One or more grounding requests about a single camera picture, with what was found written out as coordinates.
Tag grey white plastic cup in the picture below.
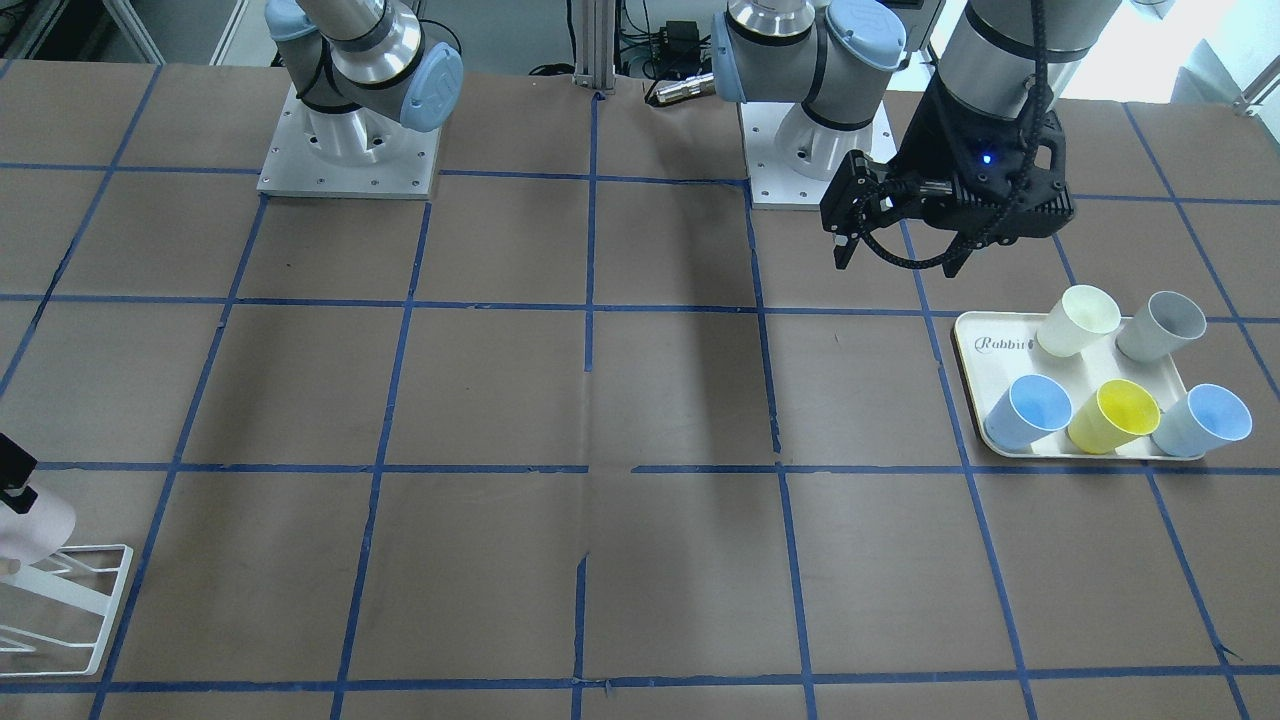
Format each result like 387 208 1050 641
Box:
1115 290 1207 363

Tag white wire cup rack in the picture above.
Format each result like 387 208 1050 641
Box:
3 544 134 679

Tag pink plastic cup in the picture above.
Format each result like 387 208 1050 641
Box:
1 484 77 577

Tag yellow plastic cup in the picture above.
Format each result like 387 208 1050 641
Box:
1066 379 1162 454

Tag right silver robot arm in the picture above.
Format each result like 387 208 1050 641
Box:
3 1 461 521

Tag light blue plastic cup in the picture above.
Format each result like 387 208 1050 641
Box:
1151 383 1254 457

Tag aluminium frame post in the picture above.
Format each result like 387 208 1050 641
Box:
570 0 617 96

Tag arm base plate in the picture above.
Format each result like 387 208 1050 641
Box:
739 102 896 211
257 88 440 201

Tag pale green plastic cup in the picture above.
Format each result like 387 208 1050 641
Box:
1036 284 1123 357

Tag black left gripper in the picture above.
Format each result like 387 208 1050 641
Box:
819 76 1076 279

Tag silver cylindrical connector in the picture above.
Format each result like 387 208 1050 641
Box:
644 72 716 108

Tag cream rabbit tray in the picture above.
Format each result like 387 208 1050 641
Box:
952 307 1213 461

